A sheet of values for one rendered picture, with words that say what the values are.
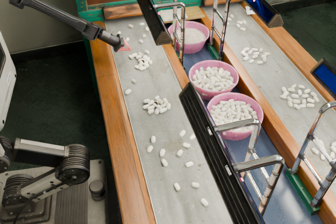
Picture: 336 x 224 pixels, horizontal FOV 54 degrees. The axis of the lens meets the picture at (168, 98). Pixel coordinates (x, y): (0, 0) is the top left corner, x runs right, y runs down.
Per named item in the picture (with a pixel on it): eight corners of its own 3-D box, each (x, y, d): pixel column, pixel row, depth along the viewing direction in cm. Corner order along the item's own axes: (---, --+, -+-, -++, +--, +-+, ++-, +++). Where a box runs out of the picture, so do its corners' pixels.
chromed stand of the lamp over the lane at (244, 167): (215, 243, 121) (231, 175, 91) (197, 196, 135) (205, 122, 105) (261, 230, 125) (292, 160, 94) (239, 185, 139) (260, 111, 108)
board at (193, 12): (157, 24, 215) (157, 23, 214) (152, 13, 225) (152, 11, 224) (205, 17, 221) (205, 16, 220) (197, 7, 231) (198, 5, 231)
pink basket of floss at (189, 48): (195, 61, 201) (196, 48, 194) (159, 48, 211) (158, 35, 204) (215, 40, 217) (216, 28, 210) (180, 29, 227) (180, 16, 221)
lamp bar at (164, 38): (156, 46, 149) (155, 32, 144) (130, -13, 193) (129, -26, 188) (173, 43, 151) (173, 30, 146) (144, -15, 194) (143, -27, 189)
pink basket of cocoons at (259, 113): (216, 151, 152) (219, 138, 145) (197, 111, 170) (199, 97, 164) (269, 139, 157) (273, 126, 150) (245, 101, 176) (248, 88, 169)
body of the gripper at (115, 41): (121, 34, 183) (109, 28, 179) (124, 44, 176) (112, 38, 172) (114, 43, 186) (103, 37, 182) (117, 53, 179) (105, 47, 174)
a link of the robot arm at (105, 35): (96, 39, 172) (102, 29, 170) (93, 34, 177) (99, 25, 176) (108, 45, 176) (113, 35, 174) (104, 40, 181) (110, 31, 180)
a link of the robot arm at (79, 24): (7, 3, 157) (14, -19, 154) (10, 1, 162) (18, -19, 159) (91, 43, 171) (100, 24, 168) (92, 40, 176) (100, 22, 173)
